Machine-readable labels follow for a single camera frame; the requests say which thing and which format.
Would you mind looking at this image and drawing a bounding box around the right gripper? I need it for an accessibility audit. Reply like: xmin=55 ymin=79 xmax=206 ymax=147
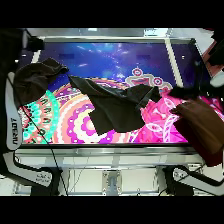
xmin=167 ymin=86 xmax=201 ymax=101

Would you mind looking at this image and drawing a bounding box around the black T-shirt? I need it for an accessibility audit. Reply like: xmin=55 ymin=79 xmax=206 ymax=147
xmin=67 ymin=74 xmax=163 ymax=136

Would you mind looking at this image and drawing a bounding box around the dark red garment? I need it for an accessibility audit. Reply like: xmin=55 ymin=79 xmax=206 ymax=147
xmin=173 ymin=116 xmax=224 ymax=168

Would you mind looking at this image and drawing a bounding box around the silver frame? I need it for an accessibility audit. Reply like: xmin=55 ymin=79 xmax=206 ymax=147
xmin=13 ymin=35 xmax=209 ymax=196

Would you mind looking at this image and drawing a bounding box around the black cable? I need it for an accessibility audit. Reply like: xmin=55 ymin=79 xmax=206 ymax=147
xmin=19 ymin=104 xmax=69 ymax=196

